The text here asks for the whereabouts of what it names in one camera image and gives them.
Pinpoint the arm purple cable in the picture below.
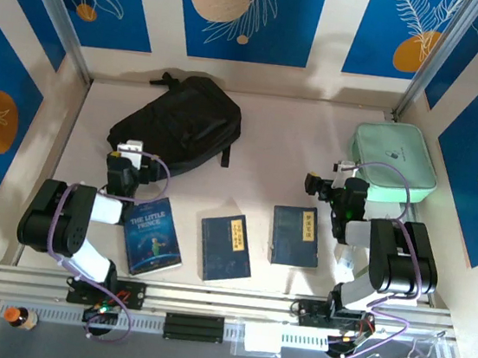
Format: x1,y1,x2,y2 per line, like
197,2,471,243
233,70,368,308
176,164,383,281
36,141,174,348
316,156,457,358

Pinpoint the aluminium corner post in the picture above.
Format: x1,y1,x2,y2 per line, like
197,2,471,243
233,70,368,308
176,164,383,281
5,0,103,86
391,0,478,133

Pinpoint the black backpack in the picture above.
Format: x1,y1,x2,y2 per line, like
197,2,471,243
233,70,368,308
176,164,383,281
103,65,249,188

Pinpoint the mint green zip pouch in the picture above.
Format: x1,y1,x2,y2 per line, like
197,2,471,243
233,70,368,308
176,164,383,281
340,116,446,211

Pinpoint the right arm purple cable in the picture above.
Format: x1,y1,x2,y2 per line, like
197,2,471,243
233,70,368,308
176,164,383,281
316,156,457,358

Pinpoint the clear bag with white paper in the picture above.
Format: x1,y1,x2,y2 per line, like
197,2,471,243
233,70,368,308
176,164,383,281
229,317,287,358

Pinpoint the thin blue yellow-label book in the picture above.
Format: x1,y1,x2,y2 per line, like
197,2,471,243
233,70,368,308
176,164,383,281
193,209,260,289

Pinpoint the aluminium front rail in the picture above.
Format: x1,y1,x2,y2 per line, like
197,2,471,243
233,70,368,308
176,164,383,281
0,253,462,356

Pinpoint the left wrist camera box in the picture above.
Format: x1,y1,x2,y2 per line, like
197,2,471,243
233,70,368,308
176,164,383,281
113,139,158,174

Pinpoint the thick blue yellow-label book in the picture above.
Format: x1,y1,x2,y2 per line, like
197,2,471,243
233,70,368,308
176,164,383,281
266,202,326,271

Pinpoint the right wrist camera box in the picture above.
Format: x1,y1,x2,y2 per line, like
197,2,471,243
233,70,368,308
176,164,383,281
331,159,358,177

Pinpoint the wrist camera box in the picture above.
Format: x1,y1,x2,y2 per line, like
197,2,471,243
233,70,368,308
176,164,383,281
113,139,158,174
331,159,358,177

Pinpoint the Little Prince blue book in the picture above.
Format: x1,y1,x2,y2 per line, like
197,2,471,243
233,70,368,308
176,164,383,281
116,192,191,282

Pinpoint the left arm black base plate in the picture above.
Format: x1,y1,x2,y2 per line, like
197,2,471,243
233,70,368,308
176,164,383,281
65,273,147,312

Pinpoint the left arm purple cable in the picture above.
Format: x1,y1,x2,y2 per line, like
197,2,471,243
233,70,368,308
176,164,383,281
36,141,174,348

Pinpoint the black ribbed block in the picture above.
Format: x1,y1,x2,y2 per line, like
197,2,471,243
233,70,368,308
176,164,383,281
162,310,226,346

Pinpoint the clear plastic packet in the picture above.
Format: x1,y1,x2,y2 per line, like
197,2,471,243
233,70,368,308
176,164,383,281
330,243,367,288

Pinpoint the brown bottle orange cap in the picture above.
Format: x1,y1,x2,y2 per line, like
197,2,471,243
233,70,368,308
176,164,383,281
1,305,41,333

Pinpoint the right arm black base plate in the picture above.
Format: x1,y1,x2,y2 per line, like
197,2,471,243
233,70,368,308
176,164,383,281
294,297,379,336

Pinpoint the white slotted cable duct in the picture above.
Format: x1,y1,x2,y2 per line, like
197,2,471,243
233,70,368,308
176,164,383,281
0,294,334,358

